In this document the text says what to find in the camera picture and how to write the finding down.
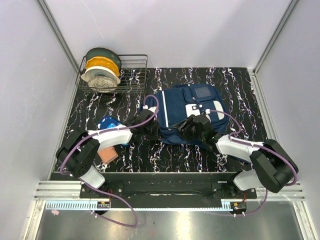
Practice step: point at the small pink eraser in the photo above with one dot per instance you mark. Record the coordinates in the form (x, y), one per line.
(55, 212)

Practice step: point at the dark green plate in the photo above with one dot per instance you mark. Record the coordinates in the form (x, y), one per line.
(104, 52)

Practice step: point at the speckled grey plate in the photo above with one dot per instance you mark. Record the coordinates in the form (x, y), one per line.
(102, 84)

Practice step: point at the navy blue student backpack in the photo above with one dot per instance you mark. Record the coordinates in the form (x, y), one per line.
(176, 104)

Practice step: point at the dark wire dish rack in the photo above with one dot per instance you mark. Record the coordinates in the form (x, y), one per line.
(133, 75)

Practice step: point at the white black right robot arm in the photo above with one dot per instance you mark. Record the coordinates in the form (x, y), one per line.
(272, 168)

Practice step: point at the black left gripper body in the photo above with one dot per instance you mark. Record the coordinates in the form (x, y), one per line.
(151, 133)

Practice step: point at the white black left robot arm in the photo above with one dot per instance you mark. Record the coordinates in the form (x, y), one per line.
(78, 153)

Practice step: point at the yellow plate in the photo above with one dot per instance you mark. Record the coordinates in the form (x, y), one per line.
(101, 61)

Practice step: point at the blue patterned pencil case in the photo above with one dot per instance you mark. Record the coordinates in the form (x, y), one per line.
(107, 122)

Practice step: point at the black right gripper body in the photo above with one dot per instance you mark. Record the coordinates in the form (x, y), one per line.
(190, 132)

